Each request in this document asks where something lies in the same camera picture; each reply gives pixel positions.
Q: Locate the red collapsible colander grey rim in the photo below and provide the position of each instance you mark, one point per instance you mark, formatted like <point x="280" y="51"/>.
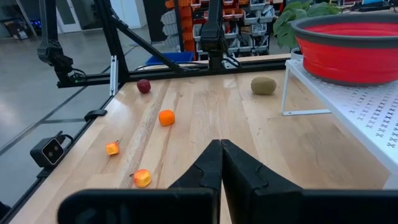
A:
<point x="348" y="59"/>

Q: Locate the parts bin storage rack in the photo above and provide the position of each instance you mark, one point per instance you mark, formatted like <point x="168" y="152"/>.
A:
<point x="248" y="18"/>

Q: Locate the black table-level camera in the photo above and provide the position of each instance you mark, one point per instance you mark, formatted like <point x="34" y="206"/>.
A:
<point x="49" y="152"/>

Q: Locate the blue plastic bin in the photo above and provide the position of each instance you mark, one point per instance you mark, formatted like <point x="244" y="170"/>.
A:
<point x="174" y="57"/>

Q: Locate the green plant in white pot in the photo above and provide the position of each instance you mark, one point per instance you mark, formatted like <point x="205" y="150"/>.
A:
<point x="289" y="28"/>

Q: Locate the silver frame bracket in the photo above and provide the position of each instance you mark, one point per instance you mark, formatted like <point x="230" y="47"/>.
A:
<point x="114" y="74"/>

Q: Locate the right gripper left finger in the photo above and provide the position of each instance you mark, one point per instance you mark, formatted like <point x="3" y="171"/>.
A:
<point x="202" y="186"/>

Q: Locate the brown green plush kiwi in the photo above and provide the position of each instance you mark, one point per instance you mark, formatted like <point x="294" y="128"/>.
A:
<point x="263" y="86"/>

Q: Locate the black aluminium table frame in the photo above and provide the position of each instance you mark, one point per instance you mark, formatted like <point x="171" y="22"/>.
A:
<point x="109" y="31"/>

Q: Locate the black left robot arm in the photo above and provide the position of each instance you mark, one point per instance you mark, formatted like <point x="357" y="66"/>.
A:
<point x="214" y="34"/>

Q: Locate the round orange plush fruit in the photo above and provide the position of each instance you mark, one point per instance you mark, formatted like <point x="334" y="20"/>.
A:
<point x="167" y="118"/>

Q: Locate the white perforated metal shelf riser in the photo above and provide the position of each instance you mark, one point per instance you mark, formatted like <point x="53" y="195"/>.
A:
<point x="367" y="109"/>

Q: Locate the black table edge clamp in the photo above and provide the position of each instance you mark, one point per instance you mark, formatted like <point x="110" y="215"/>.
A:
<point x="94" y="114"/>

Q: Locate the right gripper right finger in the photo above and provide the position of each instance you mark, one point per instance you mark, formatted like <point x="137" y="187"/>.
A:
<point x="248" y="193"/>

